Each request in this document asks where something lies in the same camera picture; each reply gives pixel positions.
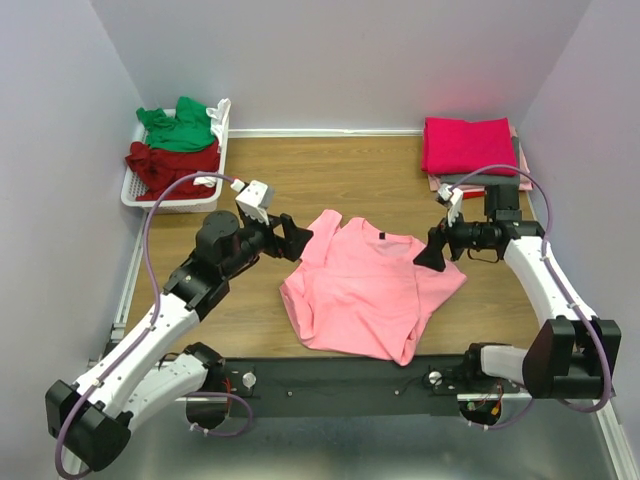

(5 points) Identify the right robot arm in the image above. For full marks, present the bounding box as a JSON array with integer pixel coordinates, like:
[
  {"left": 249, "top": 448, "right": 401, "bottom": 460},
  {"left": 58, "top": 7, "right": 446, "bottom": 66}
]
[{"left": 414, "top": 184, "right": 621, "bottom": 407}]

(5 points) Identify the folded light pink t shirt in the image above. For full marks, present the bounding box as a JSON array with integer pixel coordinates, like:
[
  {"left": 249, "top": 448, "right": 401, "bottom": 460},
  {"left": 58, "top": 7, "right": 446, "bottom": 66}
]
[{"left": 427, "top": 125, "right": 534, "bottom": 196}]

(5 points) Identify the aluminium frame rail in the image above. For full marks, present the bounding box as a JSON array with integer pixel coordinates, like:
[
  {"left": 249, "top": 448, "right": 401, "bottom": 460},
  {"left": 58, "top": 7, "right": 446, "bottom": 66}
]
[{"left": 59, "top": 319, "right": 640, "bottom": 480}]

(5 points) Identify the green t shirt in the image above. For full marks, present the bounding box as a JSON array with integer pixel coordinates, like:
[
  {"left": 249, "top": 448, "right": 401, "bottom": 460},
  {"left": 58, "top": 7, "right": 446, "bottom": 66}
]
[{"left": 136, "top": 96, "right": 216, "bottom": 153}]

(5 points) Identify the dark red t shirt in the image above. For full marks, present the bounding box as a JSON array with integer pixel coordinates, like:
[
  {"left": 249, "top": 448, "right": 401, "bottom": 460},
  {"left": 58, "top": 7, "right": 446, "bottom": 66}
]
[{"left": 125, "top": 140, "right": 220, "bottom": 201}]

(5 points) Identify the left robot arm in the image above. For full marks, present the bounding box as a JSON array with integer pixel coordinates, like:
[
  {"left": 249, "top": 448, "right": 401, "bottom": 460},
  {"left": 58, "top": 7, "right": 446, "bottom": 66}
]
[{"left": 45, "top": 210, "right": 313, "bottom": 479}]

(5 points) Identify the white garment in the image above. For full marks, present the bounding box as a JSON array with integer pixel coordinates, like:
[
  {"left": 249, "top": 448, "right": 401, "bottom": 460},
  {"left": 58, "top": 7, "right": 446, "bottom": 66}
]
[{"left": 205, "top": 98, "right": 232, "bottom": 142}]

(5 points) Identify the folded red t shirt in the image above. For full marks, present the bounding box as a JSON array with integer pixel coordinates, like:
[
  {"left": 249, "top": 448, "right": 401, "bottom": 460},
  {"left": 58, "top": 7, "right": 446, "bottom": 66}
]
[{"left": 440, "top": 187, "right": 484, "bottom": 203}]

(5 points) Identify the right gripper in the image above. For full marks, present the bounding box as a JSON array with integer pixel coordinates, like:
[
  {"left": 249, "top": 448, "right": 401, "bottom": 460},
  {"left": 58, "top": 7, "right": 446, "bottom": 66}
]
[{"left": 412, "top": 204, "right": 493, "bottom": 272}]

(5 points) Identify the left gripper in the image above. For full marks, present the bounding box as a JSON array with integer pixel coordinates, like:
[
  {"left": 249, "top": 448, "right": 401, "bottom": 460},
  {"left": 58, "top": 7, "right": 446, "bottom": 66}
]
[{"left": 222, "top": 209, "right": 313, "bottom": 279}]

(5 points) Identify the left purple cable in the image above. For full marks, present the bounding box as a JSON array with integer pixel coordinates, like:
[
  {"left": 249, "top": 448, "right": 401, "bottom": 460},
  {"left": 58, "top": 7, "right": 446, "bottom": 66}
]
[{"left": 54, "top": 173, "right": 246, "bottom": 475}]

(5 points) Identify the folded magenta t shirt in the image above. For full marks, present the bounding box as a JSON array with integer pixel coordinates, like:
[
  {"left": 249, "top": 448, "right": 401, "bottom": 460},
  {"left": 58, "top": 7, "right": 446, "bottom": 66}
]
[{"left": 421, "top": 117, "right": 519, "bottom": 176}]

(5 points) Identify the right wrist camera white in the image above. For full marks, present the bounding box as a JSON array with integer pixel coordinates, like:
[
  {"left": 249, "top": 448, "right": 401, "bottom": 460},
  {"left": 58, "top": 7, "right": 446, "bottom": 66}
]
[{"left": 437, "top": 183, "right": 464, "bottom": 226}]

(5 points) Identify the white plastic basket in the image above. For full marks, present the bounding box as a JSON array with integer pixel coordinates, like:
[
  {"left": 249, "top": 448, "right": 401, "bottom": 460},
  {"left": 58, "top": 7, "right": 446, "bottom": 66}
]
[{"left": 121, "top": 120, "right": 229, "bottom": 214}]

